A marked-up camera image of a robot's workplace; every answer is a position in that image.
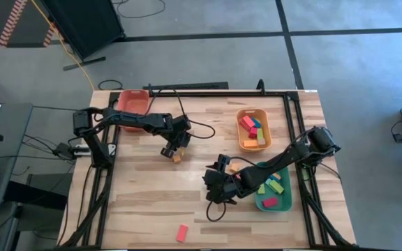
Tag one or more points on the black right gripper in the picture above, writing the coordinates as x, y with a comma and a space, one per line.
222, 186

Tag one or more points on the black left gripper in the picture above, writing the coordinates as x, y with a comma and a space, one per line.
181, 137

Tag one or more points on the orange small cube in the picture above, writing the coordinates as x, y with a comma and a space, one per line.
177, 159
234, 167

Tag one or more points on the light green rectangular block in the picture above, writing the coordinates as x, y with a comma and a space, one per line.
261, 189

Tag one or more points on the light blue long block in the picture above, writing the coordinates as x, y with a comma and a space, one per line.
267, 181

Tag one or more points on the red rectangular block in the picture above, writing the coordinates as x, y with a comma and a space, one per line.
270, 202
253, 132

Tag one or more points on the medium blue block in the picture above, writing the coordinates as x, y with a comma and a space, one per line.
272, 178

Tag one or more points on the green long block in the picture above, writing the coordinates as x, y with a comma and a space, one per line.
276, 187

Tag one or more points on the orange long block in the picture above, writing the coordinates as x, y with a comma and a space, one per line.
277, 176

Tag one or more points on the large blue block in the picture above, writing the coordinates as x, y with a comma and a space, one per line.
257, 122

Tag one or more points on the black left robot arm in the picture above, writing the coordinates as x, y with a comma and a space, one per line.
131, 120

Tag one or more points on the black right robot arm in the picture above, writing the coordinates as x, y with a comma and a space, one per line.
284, 157

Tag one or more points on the pink red small cube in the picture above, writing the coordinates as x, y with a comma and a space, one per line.
238, 176

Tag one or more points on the orange rectangular block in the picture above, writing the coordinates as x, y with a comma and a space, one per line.
250, 143

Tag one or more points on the teal green plastic bin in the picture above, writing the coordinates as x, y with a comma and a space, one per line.
281, 205

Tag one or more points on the salmon plastic bin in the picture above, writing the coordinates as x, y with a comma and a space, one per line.
133, 101

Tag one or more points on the black flat floor strip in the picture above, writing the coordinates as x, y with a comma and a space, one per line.
201, 86

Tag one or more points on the yellow orange plastic bin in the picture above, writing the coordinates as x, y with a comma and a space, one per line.
264, 118

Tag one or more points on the white power strip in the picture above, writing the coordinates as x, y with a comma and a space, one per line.
82, 150

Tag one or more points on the black power box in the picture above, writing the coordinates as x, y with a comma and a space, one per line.
63, 150

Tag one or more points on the black table edge clamp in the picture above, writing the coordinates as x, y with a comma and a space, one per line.
261, 87

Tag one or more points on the black floor box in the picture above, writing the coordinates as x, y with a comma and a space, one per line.
40, 195

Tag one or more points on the black partition panel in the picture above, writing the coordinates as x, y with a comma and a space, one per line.
82, 24

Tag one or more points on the dark grey desk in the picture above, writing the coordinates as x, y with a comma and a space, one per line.
12, 157

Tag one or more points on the black orange striped mat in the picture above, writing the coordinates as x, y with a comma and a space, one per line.
12, 21

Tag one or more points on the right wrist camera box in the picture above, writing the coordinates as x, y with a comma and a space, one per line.
223, 162

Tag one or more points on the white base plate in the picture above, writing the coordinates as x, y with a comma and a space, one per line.
111, 150

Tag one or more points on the black aluminium table frame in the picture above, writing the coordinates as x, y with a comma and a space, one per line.
222, 94

